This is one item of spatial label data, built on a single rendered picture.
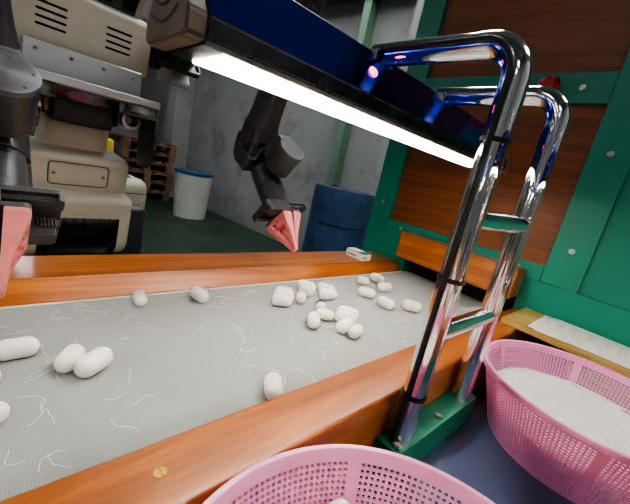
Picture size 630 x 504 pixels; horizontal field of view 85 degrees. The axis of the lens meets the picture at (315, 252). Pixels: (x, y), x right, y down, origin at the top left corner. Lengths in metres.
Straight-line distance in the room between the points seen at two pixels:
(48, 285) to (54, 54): 0.54
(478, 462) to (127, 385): 0.41
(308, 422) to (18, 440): 0.22
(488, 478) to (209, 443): 0.34
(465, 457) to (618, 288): 0.50
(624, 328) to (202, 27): 0.84
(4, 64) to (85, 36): 0.56
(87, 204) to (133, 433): 0.71
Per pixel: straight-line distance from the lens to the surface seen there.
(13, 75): 0.45
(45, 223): 0.47
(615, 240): 0.89
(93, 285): 0.57
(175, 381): 0.40
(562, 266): 0.89
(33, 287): 0.57
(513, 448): 0.56
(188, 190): 4.69
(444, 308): 0.35
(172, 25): 0.30
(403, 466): 0.33
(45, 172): 0.99
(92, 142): 1.03
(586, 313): 0.89
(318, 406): 0.35
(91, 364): 0.40
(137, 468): 0.29
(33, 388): 0.41
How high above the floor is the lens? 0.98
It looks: 14 degrees down
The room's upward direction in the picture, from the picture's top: 12 degrees clockwise
